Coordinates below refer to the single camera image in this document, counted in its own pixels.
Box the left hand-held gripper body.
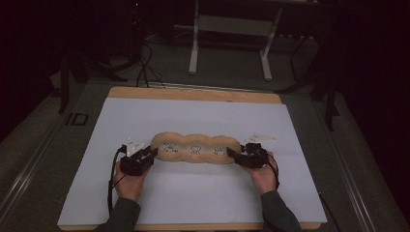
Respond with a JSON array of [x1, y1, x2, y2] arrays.
[[119, 137, 157, 177]]

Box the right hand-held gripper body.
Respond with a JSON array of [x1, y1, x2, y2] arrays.
[[241, 132, 278, 170]]

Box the wooden triple round photo frame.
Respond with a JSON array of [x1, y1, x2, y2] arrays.
[[150, 130, 243, 165]]

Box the person's left hand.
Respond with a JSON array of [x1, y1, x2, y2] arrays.
[[112, 159, 152, 204]]

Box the person's right hand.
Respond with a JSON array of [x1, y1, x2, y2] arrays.
[[247, 152, 280, 195]]

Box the white table sheet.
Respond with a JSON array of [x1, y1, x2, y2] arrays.
[[57, 97, 328, 226]]

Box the wooden table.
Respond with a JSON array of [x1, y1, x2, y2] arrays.
[[57, 86, 322, 232]]

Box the black floor plate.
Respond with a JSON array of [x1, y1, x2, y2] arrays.
[[65, 112, 90, 127]]

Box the black tripod legs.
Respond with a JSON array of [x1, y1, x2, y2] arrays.
[[69, 52, 130, 83]]

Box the black metal stand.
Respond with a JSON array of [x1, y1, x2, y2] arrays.
[[57, 52, 72, 114], [323, 72, 340, 132]]

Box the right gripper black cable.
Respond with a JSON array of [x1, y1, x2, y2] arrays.
[[265, 154, 343, 232]]

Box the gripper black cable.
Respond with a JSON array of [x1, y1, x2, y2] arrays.
[[106, 144, 128, 216], [265, 154, 343, 232]]

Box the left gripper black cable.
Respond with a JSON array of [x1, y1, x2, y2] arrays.
[[106, 144, 128, 216]]

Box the black floor cables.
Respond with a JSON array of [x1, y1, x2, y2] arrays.
[[134, 41, 167, 90]]

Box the metal floor rail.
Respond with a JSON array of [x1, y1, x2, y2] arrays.
[[328, 129, 379, 232], [0, 122, 64, 223]]

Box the white metal desk frame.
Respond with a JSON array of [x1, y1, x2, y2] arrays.
[[188, 0, 285, 82]]

